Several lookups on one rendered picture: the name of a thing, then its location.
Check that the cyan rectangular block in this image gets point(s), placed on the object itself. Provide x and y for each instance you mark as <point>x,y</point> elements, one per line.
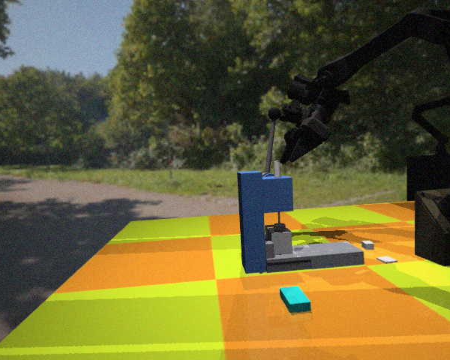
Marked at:
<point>294,299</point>

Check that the dark blue arbor press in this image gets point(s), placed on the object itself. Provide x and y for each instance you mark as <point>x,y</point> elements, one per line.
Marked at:
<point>260,193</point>

